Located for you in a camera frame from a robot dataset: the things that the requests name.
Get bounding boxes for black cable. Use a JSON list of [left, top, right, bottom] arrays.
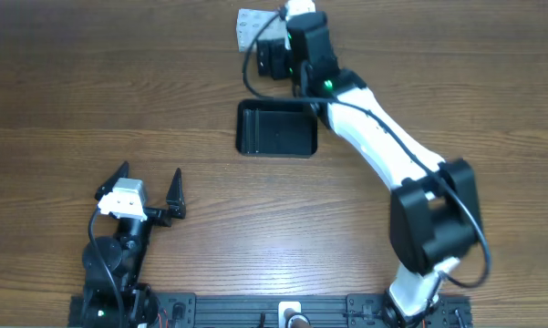
[[241, 6, 493, 291], [87, 207, 127, 328]]

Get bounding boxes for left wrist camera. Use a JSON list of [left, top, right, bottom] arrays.
[[96, 177, 150, 223]]

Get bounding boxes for white test tube rack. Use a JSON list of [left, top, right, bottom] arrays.
[[236, 8, 289, 54]]

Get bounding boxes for black tray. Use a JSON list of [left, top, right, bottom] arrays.
[[234, 98, 319, 159]]

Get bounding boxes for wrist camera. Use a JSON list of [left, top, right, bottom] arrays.
[[96, 177, 150, 223], [284, 0, 317, 22]]

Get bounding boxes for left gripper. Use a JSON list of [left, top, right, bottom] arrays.
[[94, 159, 188, 229]]

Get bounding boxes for clear test tube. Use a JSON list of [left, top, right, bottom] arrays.
[[243, 108, 253, 155], [251, 108, 261, 155]]

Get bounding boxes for mounting rail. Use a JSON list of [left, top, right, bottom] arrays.
[[67, 292, 473, 328]]

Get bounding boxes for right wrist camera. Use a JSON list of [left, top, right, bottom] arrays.
[[284, 0, 317, 22]]

